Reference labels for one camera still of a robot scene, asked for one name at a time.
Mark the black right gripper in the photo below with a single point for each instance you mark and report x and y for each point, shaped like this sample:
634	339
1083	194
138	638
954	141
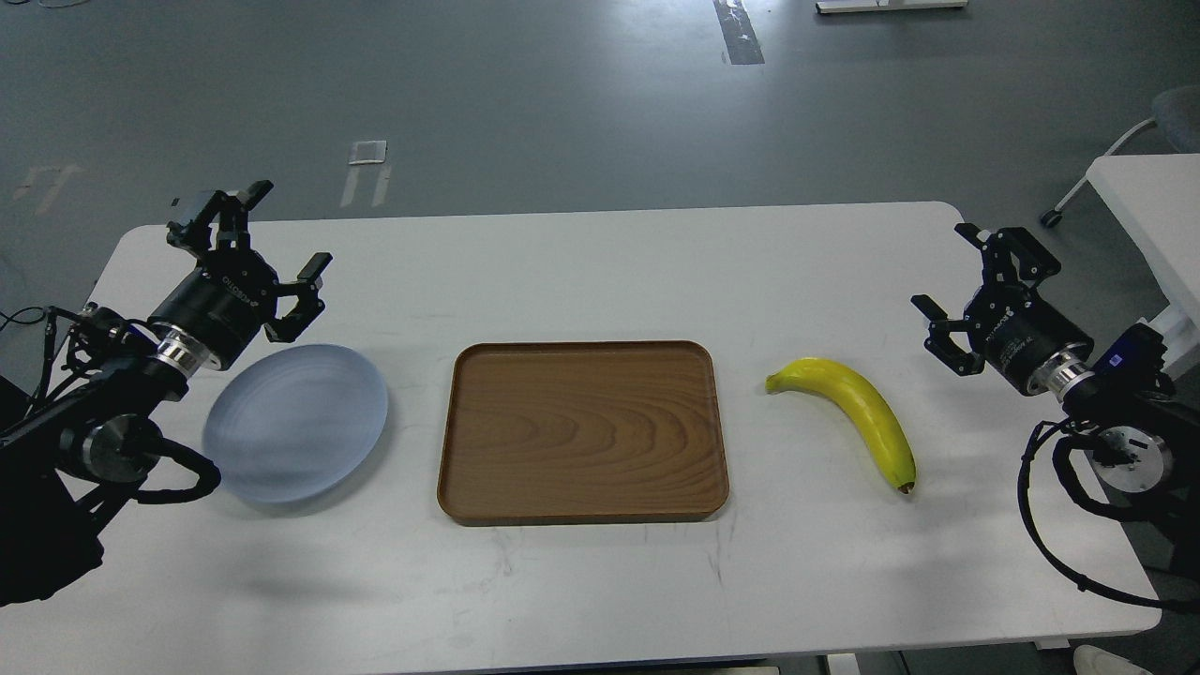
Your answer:
1007	322

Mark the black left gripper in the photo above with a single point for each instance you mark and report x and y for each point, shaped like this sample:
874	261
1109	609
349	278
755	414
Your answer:
225	311

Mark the light blue round plate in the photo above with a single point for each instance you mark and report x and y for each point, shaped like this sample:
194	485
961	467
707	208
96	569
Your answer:
296	423

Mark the yellow banana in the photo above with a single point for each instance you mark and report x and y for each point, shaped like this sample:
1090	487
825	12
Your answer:
863	405

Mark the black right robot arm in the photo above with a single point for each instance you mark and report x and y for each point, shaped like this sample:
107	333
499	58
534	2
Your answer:
1120	410

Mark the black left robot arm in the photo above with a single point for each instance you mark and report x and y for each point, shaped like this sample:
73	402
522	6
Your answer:
86	445

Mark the white side table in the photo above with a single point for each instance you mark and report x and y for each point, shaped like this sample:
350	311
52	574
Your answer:
1156	200

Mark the brown wooden tray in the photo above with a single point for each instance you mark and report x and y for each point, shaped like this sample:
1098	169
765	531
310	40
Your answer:
579	433

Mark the white furniture base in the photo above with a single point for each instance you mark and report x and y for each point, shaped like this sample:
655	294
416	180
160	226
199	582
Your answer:
865	6

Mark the white shoe tip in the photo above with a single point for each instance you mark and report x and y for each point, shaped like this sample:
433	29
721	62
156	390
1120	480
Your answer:
1088	659

